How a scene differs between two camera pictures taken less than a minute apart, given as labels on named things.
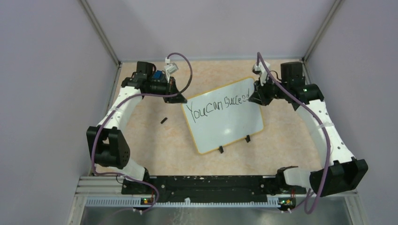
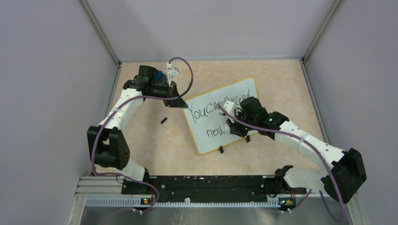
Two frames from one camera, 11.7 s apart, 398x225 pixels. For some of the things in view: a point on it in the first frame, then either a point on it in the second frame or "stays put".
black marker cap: [164, 120] stays put
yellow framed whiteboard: [223, 116] stays put
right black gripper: [258, 95] to [235, 129]
